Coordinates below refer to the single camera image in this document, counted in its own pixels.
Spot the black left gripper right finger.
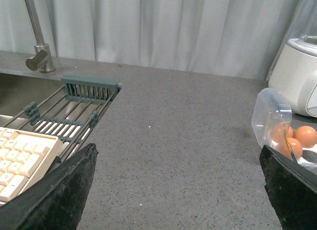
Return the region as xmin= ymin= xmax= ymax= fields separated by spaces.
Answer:
xmin=259 ymin=145 xmax=317 ymax=230

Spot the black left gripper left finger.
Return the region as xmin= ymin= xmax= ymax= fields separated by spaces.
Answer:
xmin=0 ymin=143 xmax=98 ymax=230

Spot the brown egg front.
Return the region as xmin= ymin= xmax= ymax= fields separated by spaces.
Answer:
xmin=280 ymin=138 xmax=303 ymax=160

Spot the brown egg right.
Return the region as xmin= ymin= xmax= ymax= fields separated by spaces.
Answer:
xmin=293 ymin=126 xmax=317 ymax=148

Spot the brown egg behind lid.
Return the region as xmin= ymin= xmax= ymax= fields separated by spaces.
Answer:
xmin=270 ymin=123 xmax=293 ymax=145

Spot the clear plastic egg box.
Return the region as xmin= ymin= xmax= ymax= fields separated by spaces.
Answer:
xmin=251 ymin=88 xmax=317 ymax=173

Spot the beige pink keyboard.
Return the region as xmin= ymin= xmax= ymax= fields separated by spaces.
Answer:
xmin=0 ymin=127 xmax=63 ymax=205

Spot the green metal drying rack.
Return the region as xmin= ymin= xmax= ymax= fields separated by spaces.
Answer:
xmin=2 ymin=75 xmax=122 ymax=161

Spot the stainless steel sink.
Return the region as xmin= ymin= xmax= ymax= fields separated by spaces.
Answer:
xmin=0 ymin=68 xmax=65 ymax=127

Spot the white blender base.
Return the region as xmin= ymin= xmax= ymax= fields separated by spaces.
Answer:
xmin=268 ymin=39 xmax=317 ymax=117

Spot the stainless steel faucet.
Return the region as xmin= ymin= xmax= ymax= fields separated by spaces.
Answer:
xmin=24 ymin=0 xmax=55 ymax=73

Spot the white curtain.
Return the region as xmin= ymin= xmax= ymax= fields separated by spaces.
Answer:
xmin=0 ymin=0 xmax=308 ymax=80

